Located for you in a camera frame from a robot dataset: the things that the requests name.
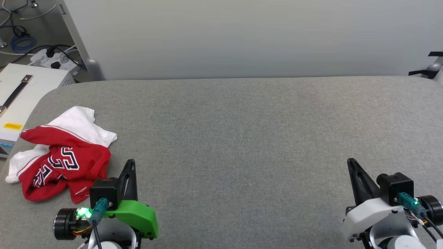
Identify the teal right camera cable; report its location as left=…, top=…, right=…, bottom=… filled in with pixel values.
left=397, top=192, right=443, bottom=243

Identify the white power strip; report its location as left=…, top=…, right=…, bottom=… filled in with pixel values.
left=30, top=48, right=81, bottom=75

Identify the grey partition foot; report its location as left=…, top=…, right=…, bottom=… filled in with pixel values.
left=85, top=58, right=105, bottom=81

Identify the white and black floor stand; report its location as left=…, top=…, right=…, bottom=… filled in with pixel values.
left=408, top=51, right=443, bottom=84

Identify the black power cable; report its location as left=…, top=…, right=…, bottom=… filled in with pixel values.
left=0, top=44, right=87, bottom=70

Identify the red and white jersey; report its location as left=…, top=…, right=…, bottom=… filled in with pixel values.
left=5, top=106, right=117, bottom=204

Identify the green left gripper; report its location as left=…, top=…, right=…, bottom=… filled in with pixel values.
left=53, top=159, right=159, bottom=241

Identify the black strap handle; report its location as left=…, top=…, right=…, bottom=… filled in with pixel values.
left=0, top=74, right=34, bottom=117

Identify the white equipment box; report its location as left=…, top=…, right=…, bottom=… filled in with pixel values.
left=0, top=63, right=75, bottom=159

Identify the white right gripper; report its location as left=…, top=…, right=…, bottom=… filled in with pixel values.
left=342, top=158, right=443, bottom=242

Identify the white partition panel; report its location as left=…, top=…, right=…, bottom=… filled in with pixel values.
left=57, top=0, right=443, bottom=81

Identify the teal left camera cable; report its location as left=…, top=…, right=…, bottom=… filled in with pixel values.
left=89, top=198, right=112, bottom=249

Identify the teal camera cable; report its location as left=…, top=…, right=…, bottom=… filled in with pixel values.
left=397, top=192, right=443, bottom=243
left=89, top=198, right=112, bottom=249

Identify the blue coiled cable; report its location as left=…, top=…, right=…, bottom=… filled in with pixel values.
left=10, top=34, right=37, bottom=53

